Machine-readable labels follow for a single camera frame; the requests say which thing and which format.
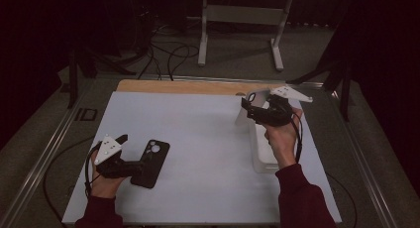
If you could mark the person's right hand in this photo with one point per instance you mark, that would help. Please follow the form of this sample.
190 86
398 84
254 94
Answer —
284 145

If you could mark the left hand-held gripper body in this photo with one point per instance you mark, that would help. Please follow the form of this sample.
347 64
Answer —
109 152

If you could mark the black tripod stand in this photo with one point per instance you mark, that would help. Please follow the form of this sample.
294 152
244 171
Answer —
73 79
345 92

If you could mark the black rectangular floor frame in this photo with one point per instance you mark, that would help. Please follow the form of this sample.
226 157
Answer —
79 114

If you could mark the person's left hand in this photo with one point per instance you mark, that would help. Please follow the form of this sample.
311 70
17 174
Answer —
105 188

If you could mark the grey metal stand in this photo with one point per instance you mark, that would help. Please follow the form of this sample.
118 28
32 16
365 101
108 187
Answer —
244 15

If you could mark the black phone case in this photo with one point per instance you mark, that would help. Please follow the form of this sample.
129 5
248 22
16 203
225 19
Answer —
153 162

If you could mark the white rectangular storage box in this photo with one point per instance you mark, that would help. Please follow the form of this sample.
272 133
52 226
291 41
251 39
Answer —
264 155

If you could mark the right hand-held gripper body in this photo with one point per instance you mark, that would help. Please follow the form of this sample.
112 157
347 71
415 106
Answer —
275 114

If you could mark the aluminium frame rail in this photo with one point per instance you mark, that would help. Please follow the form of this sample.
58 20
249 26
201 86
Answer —
214 78
366 175
39 165

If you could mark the iridescent phone case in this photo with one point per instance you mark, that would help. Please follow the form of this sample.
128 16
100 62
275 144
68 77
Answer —
256 107

